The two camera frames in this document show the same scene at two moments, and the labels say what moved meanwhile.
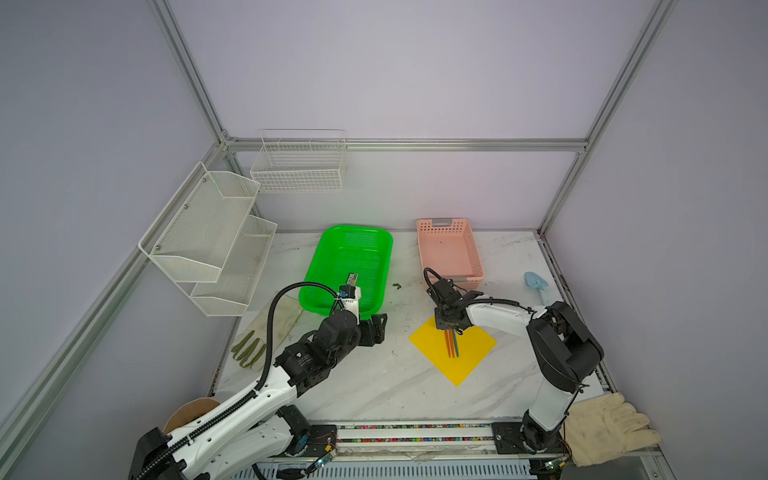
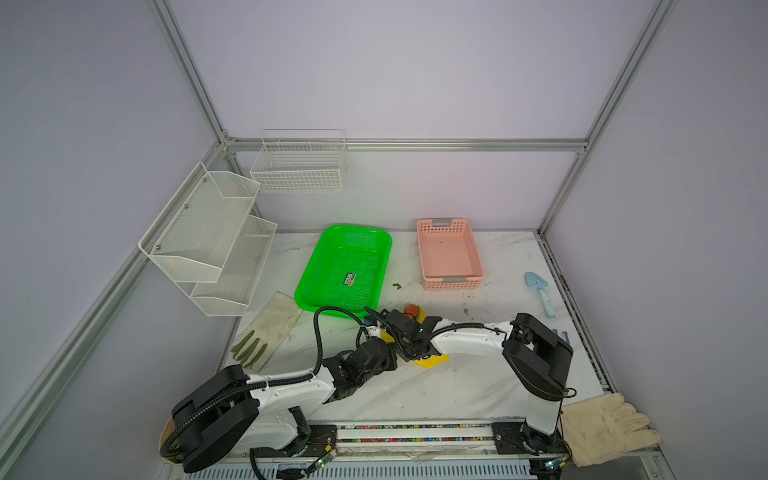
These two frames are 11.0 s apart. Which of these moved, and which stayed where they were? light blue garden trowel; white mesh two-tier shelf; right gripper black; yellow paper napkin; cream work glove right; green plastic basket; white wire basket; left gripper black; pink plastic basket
Moved: right gripper black; left gripper black; yellow paper napkin
Stayed: cream work glove right; white wire basket; white mesh two-tier shelf; green plastic basket; light blue garden trowel; pink plastic basket
